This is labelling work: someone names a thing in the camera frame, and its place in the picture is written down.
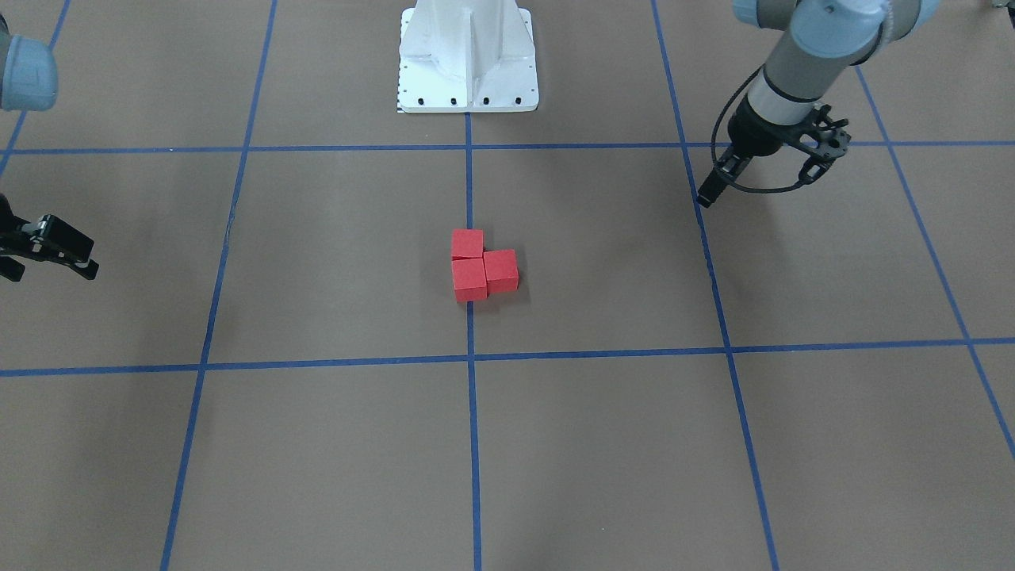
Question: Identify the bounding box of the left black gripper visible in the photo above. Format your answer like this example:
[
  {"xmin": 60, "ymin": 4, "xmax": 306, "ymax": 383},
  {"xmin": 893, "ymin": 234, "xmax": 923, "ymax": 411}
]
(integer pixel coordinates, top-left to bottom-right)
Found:
[{"xmin": 696, "ymin": 102, "xmax": 852, "ymax": 209}]

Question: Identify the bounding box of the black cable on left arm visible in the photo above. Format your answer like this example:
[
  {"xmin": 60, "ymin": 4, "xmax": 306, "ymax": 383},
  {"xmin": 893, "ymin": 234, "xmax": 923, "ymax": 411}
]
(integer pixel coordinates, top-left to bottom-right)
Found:
[{"xmin": 711, "ymin": 67, "xmax": 810, "ymax": 195}]

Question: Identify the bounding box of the red block placed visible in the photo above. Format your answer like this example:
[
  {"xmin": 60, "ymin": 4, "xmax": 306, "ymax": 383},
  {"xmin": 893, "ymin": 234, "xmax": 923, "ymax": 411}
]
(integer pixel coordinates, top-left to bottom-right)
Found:
[
  {"xmin": 450, "ymin": 228, "xmax": 485, "ymax": 261},
  {"xmin": 452, "ymin": 258, "xmax": 489, "ymax": 304}
]

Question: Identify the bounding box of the red block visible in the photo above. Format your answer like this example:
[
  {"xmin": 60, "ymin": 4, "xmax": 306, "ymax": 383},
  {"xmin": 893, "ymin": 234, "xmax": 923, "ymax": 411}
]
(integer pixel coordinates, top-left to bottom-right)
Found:
[{"xmin": 483, "ymin": 249, "xmax": 521, "ymax": 295}]

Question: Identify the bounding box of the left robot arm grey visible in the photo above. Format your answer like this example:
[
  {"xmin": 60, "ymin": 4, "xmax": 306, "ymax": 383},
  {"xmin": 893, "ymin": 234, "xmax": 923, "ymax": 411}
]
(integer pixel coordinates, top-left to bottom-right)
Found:
[{"xmin": 696, "ymin": 1, "xmax": 939, "ymax": 209}]

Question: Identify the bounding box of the white metal camera stand base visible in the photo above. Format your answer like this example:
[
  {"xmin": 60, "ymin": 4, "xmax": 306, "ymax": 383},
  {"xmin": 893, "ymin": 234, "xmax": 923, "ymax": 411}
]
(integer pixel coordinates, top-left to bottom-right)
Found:
[{"xmin": 396, "ymin": 1, "xmax": 540, "ymax": 113}]

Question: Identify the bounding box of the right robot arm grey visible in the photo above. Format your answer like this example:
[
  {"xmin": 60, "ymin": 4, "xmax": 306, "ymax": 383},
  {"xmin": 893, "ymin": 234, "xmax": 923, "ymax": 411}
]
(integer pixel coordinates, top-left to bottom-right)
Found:
[{"xmin": 1, "ymin": 18, "xmax": 99, "ymax": 282}]

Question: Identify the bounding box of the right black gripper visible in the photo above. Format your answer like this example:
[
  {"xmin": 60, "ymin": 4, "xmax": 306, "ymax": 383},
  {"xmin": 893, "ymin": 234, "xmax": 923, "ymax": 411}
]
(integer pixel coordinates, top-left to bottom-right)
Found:
[{"xmin": 1, "ymin": 194, "xmax": 99, "ymax": 282}]

